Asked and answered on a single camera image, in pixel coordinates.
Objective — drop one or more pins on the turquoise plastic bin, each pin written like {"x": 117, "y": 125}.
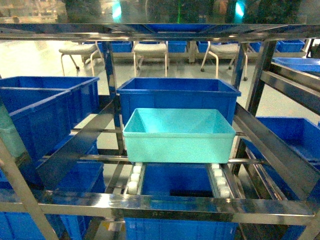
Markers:
{"x": 163, "y": 135}

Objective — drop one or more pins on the blue bin right shelf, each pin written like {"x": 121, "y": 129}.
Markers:
{"x": 302, "y": 178}

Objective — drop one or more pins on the blue bin behind turquoise bin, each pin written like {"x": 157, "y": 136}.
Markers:
{"x": 177, "y": 93}

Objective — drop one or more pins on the blue bin lower centre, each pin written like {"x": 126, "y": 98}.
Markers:
{"x": 177, "y": 187}

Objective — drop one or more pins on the grey office chair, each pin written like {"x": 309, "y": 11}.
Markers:
{"x": 90, "y": 50}
{"x": 144, "y": 50}

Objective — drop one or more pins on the white roller track left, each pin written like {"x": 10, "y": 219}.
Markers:
{"x": 135, "y": 181}

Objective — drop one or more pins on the white roller track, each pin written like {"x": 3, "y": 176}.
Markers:
{"x": 135, "y": 181}
{"x": 220, "y": 185}

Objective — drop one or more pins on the blue bin left rear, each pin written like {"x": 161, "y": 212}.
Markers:
{"x": 83, "y": 99}

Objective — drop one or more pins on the white roller track right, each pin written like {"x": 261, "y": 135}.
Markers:
{"x": 220, "y": 185}

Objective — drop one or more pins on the blue bin left front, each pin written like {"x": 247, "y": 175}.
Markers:
{"x": 33, "y": 120}

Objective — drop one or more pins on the steel shelf front rail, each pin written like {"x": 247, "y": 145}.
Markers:
{"x": 117, "y": 206}

